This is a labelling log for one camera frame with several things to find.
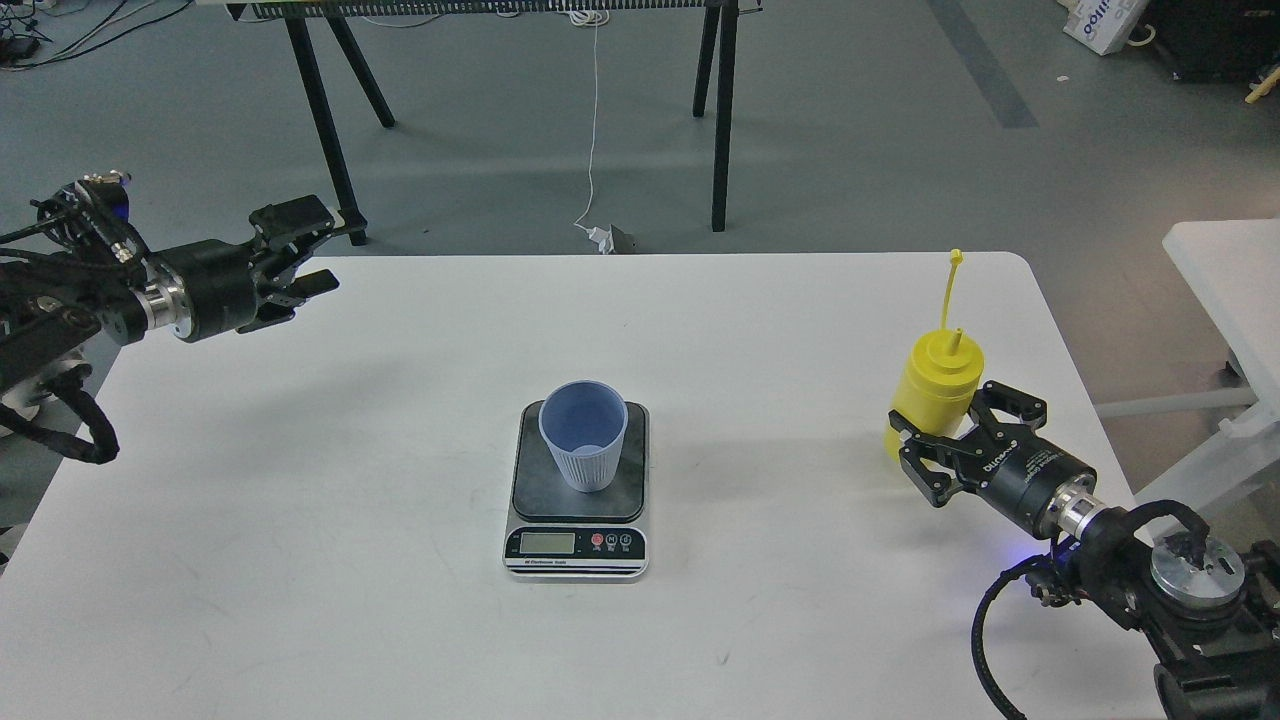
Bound white power adapter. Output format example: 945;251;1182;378
588;225;637;255

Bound white hanging cable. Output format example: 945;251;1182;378
572;10;605;233

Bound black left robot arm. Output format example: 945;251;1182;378
1;170;366;464

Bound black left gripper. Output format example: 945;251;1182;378
150;195;346;343

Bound white side table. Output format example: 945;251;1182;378
1092;219;1280;516

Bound digital kitchen scale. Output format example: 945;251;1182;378
502;401;652;583

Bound white cardboard box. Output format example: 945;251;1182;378
1061;0;1151;56

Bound yellow squeeze bottle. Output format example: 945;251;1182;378
890;249;986;436

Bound blue plastic cup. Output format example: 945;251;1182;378
538;380;630;493

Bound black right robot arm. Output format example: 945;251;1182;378
888;380;1279;719

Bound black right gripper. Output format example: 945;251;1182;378
888;380;1097;541

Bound black trestle table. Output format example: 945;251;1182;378
225;0;765;246

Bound black floor cables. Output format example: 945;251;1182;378
0;0;191;69

